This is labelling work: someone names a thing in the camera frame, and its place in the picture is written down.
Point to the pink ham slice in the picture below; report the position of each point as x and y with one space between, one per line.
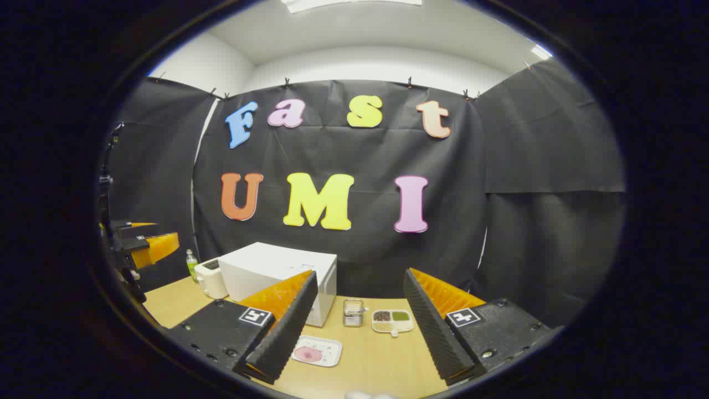
308 354

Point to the white divided dish of beans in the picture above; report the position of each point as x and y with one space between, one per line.
392 321

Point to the ceiling light panel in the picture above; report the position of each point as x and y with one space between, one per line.
349 3
541 52

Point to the white square plate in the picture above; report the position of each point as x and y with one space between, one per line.
329 349

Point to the white toaster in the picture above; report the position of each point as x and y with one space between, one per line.
211 280

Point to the green label drink bottle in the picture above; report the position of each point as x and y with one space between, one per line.
191 267

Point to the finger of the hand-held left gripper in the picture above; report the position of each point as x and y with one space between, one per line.
160 246
135 231

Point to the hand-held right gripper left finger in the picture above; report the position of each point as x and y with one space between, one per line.
288 332

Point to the black backdrop cloth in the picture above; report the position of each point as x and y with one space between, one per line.
365 255

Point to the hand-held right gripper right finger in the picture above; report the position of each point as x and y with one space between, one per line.
435 332

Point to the white microwave oven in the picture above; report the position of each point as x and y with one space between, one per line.
266 271

